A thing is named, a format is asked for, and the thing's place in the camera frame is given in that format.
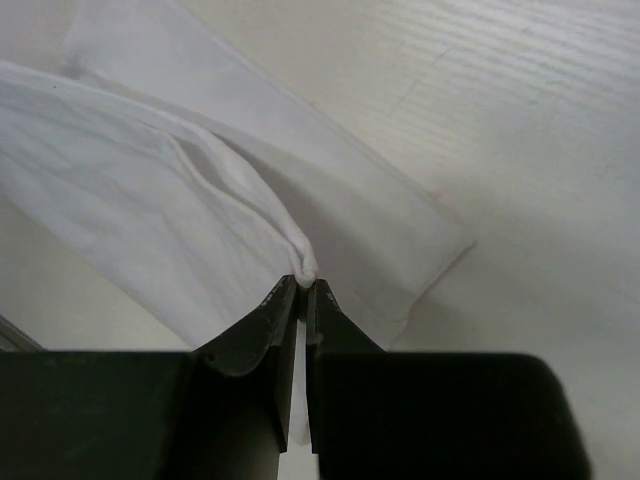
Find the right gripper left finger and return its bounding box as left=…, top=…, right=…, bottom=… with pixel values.
left=1, top=276, right=297, bottom=479

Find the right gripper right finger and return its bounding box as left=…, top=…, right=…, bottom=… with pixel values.
left=306, top=280, right=592, bottom=479

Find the white skirt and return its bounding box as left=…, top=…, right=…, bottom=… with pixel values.
left=1, top=1, right=472, bottom=350

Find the aluminium table rail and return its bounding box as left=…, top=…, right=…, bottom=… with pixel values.
left=0, top=316, right=44, bottom=352

